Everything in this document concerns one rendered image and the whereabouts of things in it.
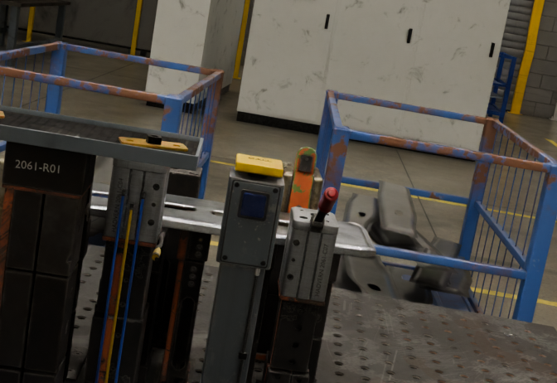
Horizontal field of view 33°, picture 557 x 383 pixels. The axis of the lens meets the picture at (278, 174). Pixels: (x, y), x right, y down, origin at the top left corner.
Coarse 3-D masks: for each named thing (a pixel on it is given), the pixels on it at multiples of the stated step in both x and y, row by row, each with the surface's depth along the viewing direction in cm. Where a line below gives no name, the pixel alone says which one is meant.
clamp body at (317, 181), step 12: (288, 168) 173; (288, 180) 169; (288, 192) 170; (312, 192) 170; (312, 204) 170; (276, 264) 173; (276, 276) 174; (276, 288) 174; (276, 300) 174; (264, 312) 175; (276, 312) 175; (264, 324) 175; (264, 336) 176; (264, 348) 176; (264, 360) 176
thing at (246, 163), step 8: (240, 160) 119; (248, 160) 120; (256, 160) 121; (264, 160) 122; (272, 160) 123; (280, 160) 124; (240, 168) 118; (248, 168) 118; (256, 168) 118; (264, 168) 118; (272, 168) 118; (280, 168) 118; (256, 176) 120; (264, 176) 121; (272, 176) 118; (280, 176) 118
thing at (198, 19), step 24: (168, 0) 913; (192, 0) 910; (216, 0) 942; (240, 0) 1109; (168, 24) 917; (192, 24) 915; (216, 24) 970; (240, 24) 1146; (168, 48) 921; (192, 48) 919; (216, 48) 998; (168, 72) 925
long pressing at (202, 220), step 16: (96, 192) 157; (96, 208) 146; (192, 208) 158; (208, 208) 159; (176, 224) 147; (192, 224) 147; (208, 224) 148; (352, 224) 165; (336, 240) 152; (352, 240) 154; (368, 240) 157; (368, 256) 150
